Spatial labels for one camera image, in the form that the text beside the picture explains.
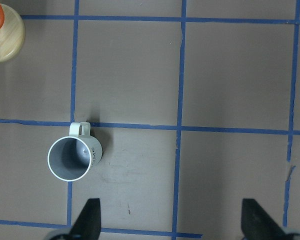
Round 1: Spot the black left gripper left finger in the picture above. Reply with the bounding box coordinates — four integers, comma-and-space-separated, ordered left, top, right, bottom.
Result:
69, 198, 101, 240

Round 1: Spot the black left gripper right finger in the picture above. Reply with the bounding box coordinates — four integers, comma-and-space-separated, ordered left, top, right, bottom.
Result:
241, 198, 286, 240

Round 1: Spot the white mug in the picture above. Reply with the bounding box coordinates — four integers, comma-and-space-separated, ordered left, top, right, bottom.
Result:
47, 122, 103, 182

